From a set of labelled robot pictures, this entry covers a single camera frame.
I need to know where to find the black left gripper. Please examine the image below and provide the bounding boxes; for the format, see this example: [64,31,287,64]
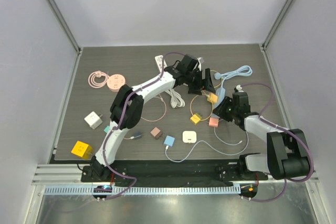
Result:
[184,68,215,95]

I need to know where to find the yellow plug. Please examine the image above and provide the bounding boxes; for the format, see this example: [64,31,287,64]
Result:
[207,93,218,104]

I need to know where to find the blue power strip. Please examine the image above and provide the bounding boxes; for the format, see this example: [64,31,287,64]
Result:
[213,87,226,110]

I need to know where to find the pink plug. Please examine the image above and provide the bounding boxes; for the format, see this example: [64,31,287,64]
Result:
[208,117,219,128]

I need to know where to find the yellow usb charger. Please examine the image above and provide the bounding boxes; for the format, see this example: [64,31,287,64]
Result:
[190,113,202,125]

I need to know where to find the thin white blue cable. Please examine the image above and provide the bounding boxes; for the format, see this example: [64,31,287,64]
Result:
[164,121,248,163]

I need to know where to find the white wall adapter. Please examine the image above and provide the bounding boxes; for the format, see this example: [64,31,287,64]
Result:
[182,131,197,144]

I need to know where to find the white power strip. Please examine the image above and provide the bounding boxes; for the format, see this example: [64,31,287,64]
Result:
[154,55,164,72]

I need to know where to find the light blue charger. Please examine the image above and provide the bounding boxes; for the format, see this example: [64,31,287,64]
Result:
[163,135,175,148]

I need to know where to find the small pink charger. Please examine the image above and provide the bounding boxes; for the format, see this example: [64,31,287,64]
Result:
[150,127,163,140]

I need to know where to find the dark grey charger plug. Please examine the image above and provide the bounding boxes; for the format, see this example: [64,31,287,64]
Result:
[133,132,142,139]

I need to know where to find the round pink power socket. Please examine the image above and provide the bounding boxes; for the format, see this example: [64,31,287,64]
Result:
[107,74,126,92]

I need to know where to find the white cube plug adapter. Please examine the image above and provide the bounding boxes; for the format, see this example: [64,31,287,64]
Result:
[84,111,102,130]

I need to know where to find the yellow cube plug adapter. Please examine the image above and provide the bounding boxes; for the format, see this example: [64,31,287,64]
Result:
[71,141,93,160]

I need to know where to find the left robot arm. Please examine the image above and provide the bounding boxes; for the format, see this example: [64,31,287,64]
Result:
[90,54,215,182]

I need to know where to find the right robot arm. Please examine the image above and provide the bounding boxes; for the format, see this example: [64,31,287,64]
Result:
[213,92,314,182]

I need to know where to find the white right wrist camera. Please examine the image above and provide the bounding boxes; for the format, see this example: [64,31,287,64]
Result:
[234,85,243,92]

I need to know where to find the white power strip cord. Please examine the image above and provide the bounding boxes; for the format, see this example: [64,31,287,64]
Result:
[165,89,185,109]

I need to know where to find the light blue strip cord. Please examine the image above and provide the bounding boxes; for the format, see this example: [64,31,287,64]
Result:
[215,65,254,88]

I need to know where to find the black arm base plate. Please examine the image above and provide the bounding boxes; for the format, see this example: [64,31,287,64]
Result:
[81,159,268,187]

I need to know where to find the slotted cable duct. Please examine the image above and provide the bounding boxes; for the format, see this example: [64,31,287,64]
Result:
[44,184,240,196]

